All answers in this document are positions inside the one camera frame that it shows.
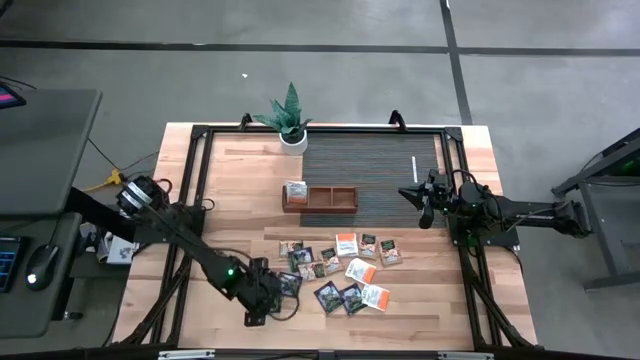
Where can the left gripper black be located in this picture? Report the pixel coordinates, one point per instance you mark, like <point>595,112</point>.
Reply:
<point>260,287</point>

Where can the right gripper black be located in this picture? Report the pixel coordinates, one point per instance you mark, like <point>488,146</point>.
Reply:
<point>442,192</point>

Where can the purple tea packet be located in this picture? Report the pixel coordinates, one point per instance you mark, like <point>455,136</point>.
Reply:
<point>328,297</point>
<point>352,299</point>
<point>300,258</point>
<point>291,284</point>

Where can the brown tea packet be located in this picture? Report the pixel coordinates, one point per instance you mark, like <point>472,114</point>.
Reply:
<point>311,270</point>
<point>368,245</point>
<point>390,252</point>
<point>331,260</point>
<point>286,247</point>

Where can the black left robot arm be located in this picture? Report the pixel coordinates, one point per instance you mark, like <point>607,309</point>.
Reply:
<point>195,243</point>

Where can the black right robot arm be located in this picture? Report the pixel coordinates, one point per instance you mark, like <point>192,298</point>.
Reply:
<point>530,215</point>

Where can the white strip label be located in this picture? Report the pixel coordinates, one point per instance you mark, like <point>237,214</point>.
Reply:
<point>414,170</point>

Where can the dark ribbed mat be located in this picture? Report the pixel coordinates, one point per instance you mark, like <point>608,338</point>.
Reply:
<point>375,165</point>

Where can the wooden three-compartment tray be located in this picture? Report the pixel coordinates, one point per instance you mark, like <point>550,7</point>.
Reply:
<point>330,210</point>

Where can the snake plant in white pot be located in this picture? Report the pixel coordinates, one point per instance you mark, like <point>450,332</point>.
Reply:
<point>293,145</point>

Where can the white cardboard box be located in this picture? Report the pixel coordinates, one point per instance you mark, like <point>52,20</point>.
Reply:
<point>120,252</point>

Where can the black desk base bar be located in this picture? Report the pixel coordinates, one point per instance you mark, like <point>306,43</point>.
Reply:
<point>100,215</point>

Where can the grey metal cart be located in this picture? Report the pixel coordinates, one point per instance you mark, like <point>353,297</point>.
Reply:
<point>615,225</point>

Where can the black box green lights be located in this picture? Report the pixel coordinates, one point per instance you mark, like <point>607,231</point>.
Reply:
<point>629,167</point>

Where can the black computer mouse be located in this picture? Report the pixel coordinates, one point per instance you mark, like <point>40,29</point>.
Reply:
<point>42,267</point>

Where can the dark grey keyboard shelf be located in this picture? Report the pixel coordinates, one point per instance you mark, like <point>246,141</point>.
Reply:
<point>15,310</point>

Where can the backlit black keyboard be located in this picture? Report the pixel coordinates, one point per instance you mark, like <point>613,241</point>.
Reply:
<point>7,262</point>

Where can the grey desk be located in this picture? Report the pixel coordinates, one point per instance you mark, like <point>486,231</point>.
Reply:
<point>45,150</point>

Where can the tablet screen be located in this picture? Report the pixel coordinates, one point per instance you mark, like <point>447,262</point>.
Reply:
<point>10,97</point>

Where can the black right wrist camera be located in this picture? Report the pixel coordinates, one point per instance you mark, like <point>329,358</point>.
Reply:
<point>426,218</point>

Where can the black frame clamp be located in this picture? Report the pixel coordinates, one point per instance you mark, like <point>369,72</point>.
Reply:
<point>396,113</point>
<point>246,116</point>

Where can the black aluminium table frame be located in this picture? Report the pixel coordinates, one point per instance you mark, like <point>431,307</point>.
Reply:
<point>350,129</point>

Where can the silver metal bracket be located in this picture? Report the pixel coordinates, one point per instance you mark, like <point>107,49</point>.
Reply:
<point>185,354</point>
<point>465,356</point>

